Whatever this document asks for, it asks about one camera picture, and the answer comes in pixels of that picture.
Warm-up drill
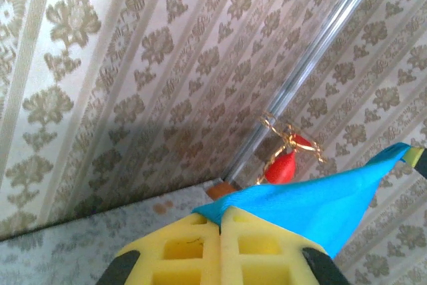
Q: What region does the blue t-shirt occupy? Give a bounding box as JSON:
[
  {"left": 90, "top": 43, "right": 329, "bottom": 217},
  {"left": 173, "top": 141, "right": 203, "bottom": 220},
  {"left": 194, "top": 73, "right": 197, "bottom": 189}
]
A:
[{"left": 191, "top": 142, "right": 418, "bottom": 260}]

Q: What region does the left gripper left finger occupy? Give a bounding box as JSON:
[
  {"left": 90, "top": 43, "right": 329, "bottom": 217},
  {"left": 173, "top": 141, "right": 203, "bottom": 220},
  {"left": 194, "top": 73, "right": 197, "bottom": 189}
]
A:
[{"left": 96, "top": 213, "right": 221, "bottom": 285}]

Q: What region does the orange wooden stand base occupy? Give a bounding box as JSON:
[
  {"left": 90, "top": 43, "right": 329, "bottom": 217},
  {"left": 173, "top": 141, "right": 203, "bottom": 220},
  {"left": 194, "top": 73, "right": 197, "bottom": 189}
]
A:
[{"left": 205, "top": 180, "right": 238, "bottom": 200}]

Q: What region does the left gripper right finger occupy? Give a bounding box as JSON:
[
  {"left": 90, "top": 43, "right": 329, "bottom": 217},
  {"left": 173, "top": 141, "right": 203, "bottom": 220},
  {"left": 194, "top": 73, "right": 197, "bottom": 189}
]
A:
[{"left": 220, "top": 206, "right": 351, "bottom": 285}]

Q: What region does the gold wire glass stand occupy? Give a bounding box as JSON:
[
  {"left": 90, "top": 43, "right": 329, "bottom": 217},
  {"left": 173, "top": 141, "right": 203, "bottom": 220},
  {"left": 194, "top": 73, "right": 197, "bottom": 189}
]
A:
[{"left": 255, "top": 111, "right": 330, "bottom": 186}]

